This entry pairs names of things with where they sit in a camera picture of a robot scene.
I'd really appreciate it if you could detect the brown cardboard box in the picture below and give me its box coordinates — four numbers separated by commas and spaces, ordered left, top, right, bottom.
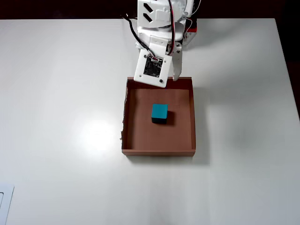
120, 76, 196, 158

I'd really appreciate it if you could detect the blue cube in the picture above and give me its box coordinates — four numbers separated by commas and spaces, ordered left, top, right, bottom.
150, 104, 169, 125

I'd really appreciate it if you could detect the dark camera cable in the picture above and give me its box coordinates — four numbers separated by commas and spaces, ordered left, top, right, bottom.
120, 14, 156, 59

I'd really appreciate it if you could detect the white flat sheet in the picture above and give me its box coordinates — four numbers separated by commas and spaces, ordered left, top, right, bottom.
0, 182, 15, 225

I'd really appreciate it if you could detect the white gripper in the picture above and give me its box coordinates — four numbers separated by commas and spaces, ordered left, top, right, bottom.
135, 27, 183, 82

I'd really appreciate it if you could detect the red white black servo wire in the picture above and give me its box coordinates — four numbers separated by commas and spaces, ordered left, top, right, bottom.
167, 0, 177, 57

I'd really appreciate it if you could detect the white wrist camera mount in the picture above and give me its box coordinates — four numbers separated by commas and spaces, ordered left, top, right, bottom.
134, 35, 173, 89

